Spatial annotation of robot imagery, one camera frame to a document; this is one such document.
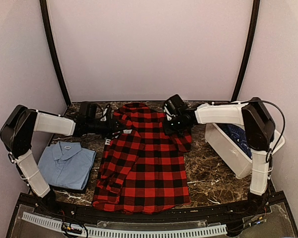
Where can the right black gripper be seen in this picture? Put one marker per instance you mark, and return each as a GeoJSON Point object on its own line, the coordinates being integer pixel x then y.
{"type": "Point", "coordinates": [169, 131]}

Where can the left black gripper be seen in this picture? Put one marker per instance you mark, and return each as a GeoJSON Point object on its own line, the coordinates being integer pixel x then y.
{"type": "Point", "coordinates": [111, 128]}

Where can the red black plaid shirt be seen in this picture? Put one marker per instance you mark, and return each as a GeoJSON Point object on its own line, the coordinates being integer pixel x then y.
{"type": "Point", "coordinates": [142, 170]}

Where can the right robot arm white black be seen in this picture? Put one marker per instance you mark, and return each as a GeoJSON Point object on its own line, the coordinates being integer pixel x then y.
{"type": "Point", "coordinates": [252, 116]}

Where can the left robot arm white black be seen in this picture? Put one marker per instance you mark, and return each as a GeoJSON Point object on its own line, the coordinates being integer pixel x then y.
{"type": "Point", "coordinates": [17, 131]}

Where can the white plastic bin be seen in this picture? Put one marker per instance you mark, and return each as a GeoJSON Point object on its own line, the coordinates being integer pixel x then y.
{"type": "Point", "coordinates": [239, 161]}

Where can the folded light blue shirt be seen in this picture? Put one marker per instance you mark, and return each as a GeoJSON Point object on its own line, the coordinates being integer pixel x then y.
{"type": "Point", "coordinates": [66, 165]}

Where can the blue shirt in bin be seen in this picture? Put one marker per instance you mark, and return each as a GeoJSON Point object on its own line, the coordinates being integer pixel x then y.
{"type": "Point", "coordinates": [238, 136]}

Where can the left clear acrylic plate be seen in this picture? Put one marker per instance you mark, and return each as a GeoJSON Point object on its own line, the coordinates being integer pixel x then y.
{"type": "Point", "coordinates": [19, 228]}

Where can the clear acrylic plate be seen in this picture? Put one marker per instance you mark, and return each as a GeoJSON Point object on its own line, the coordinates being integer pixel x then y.
{"type": "Point", "coordinates": [19, 228]}
{"type": "Point", "coordinates": [277, 224]}

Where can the right clear acrylic plate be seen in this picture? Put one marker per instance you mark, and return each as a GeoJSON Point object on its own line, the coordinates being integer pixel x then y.
{"type": "Point", "coordinates": [277, 224]}

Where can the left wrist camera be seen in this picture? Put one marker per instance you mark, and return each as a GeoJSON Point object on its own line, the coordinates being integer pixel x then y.
{"type": "Point", "coordinates": [106, 113]}

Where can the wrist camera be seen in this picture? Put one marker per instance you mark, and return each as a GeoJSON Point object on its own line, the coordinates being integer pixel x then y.
{"type": "Point", "coordinates": [169, 115]}
{"type": "Point", "coordinates": [106, 113]}

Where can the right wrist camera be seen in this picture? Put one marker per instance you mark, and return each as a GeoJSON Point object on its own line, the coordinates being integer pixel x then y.
{"type": "Point", "coordinates": [169, 115]}

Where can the black curved front rail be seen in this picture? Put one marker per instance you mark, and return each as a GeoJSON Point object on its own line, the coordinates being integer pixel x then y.
{"type": "Point", "coordinates": [230, 213]}

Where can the white slotted cable duct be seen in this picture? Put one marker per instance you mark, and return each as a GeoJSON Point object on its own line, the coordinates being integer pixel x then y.
{"type": "Point", "coordinates": [124, 230]}

